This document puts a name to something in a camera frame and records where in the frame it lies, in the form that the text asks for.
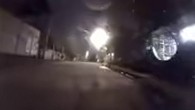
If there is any grey asphalt road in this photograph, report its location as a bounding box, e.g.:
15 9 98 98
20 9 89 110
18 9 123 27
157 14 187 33
0 53 173 110

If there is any bright street lamp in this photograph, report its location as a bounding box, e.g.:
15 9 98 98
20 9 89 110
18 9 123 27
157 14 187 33
88 25 112 52

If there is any dark pavement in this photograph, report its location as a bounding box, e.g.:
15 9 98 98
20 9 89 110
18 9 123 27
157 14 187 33
105 64 195 110

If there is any pale long wall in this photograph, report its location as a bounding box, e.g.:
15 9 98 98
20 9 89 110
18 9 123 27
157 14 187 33
0 1 43 58

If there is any low pale fence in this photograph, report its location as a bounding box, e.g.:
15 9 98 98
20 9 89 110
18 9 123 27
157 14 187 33
43 48 67 62

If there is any dark pole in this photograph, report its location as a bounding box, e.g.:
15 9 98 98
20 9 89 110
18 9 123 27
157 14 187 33
40 17 52 60

